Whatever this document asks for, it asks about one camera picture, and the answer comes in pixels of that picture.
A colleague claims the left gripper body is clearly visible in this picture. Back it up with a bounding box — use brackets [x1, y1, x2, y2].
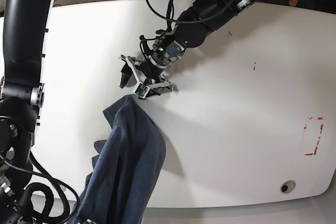
[139, 61, 166, 85]

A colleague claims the dark blue T-shirt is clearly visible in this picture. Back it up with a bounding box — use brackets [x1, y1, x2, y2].
[69, 95, 166, 223]

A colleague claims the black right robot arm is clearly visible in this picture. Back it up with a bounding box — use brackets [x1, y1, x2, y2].
[1, 0, 75, 223]

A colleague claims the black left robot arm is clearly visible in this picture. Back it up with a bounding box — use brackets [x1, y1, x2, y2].
[119, 0, 256, 99]

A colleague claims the red tape rectangle marking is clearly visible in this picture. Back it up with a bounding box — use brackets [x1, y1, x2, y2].
[300, 117, 324, 156]

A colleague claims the right table cable grommet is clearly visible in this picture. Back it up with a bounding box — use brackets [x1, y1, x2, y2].
[280, 180, 296, 194]

